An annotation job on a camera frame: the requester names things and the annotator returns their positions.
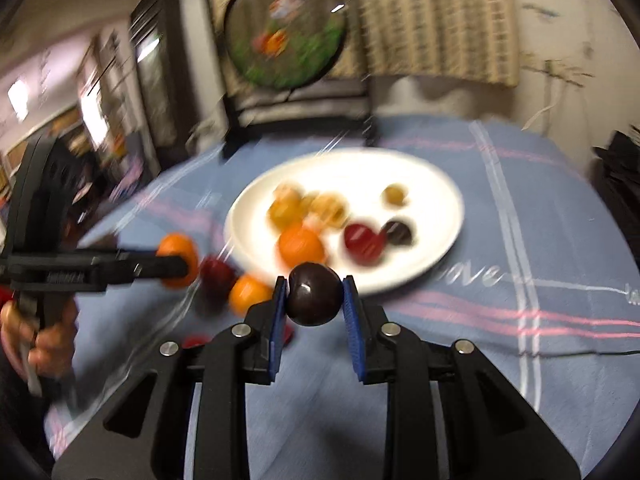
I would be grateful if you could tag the large red plum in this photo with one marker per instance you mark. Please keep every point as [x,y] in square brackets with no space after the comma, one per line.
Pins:
[363,243]

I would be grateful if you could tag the small orange tangerine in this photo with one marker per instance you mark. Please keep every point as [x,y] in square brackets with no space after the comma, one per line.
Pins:
[175,246]
[247,294]

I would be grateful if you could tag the blue striped tablecloth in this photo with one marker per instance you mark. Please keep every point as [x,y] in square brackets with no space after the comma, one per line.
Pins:
[450,385]

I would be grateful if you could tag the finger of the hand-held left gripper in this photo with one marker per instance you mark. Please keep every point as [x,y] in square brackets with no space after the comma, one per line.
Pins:
[150,266]

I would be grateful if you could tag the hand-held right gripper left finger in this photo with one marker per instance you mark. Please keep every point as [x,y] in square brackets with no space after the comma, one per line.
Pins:
[277,325]

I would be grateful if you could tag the beige checked curtain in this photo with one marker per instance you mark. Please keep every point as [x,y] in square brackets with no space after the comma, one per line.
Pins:
[435,15]

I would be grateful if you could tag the olive yellow round fruit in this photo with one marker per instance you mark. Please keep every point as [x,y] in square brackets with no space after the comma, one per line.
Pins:
[394,194]

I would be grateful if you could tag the large dark purple plum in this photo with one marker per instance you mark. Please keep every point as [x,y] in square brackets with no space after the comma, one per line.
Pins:
[315,295]

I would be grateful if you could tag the round framed decorative screen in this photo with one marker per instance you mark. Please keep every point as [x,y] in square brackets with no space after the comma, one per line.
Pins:
[285,35]

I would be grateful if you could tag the small red plum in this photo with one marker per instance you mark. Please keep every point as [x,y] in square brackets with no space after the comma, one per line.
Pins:
[196,342]
[289,334]

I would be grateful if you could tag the person's left hand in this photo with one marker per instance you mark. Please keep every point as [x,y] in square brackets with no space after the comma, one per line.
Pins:
[50,350]

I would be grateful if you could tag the small dark purple plum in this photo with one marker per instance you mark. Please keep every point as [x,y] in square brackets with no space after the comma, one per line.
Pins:
[397,232]

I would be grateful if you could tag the white round plate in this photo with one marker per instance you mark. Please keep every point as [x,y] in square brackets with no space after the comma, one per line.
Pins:
[350,175]

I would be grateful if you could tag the pale tan round fruit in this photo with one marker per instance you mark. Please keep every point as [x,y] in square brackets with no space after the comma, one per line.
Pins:
[287,192]

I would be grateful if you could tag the dark red plum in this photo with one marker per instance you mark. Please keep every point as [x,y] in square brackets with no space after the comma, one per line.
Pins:
[217,272]

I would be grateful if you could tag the tan spotted round fruit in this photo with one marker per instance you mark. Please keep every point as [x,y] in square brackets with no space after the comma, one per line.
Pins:
[327,210]

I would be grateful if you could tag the yellow-orange citrus fruit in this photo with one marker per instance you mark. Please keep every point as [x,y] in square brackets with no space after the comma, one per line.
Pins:
[285,213]

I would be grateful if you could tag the black desk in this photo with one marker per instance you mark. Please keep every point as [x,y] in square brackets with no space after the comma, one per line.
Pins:
[620,175]

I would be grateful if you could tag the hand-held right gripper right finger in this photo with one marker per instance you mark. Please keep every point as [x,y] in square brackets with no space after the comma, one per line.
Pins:
[352,330]

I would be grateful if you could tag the dark wooden framed painting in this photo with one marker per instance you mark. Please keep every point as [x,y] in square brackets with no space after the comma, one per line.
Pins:
[155,75]

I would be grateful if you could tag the large orange tangerine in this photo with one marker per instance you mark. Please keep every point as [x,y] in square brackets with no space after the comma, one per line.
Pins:
[301,247]

